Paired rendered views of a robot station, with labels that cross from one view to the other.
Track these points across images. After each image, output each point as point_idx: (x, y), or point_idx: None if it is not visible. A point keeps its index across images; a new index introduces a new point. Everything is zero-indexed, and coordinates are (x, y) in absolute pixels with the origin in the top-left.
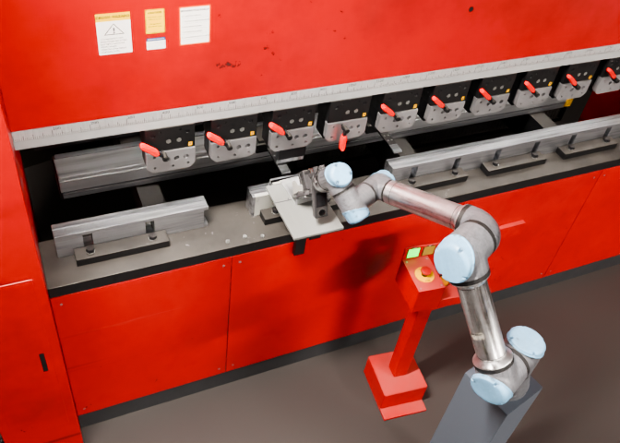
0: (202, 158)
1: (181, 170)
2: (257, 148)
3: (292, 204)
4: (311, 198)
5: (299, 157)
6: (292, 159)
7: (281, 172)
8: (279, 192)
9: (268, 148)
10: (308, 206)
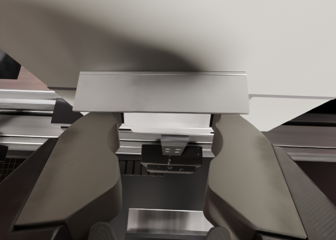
0: (283, 144)
1: (316, 128)
2: (199, 159)
3: (265, 77)
4: (127, 87)
5: (143, 220)
6: (171, 219)
7: (186, 142)
8: (251, 118)
9: (179, 155)
10: (166, 43)
